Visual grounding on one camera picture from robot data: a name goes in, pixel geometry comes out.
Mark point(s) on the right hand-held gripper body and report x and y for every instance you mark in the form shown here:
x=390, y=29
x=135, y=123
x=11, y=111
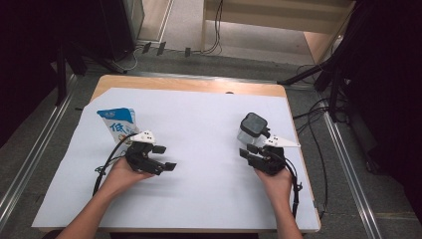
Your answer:
x=270, y=161

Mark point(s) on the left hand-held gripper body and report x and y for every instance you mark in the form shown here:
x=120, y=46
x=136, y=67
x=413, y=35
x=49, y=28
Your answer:
x=141, y=156

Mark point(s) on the clear container with black lid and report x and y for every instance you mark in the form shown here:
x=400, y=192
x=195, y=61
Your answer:
x=253, y=124

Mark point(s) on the blue and white snack bag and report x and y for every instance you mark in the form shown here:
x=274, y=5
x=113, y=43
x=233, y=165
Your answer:
x=117, y=124

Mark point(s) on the person's right hand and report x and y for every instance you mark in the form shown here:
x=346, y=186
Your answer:
x=278, y=186

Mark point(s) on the person's left hand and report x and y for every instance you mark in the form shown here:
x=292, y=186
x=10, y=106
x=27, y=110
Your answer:
x=119, y=176

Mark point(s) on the white paper sheet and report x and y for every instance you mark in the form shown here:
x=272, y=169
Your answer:
x=199, y=132

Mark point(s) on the wooden table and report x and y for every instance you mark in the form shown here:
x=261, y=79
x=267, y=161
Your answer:
x=185, y=84

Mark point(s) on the black stand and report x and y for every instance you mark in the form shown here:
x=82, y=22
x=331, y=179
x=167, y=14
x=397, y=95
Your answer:
x=61, y=76
x=333, y=89

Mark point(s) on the small black floor block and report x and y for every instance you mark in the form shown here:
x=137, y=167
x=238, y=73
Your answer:
x=187, y=52
x=161, y=48
x=146, y=47

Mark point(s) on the light wooden bench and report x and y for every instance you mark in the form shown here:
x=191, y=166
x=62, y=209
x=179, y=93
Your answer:
x=265, y=15

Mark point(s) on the metal floor rail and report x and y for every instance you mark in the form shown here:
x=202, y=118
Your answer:
x=351, y=179
x=30, y=156

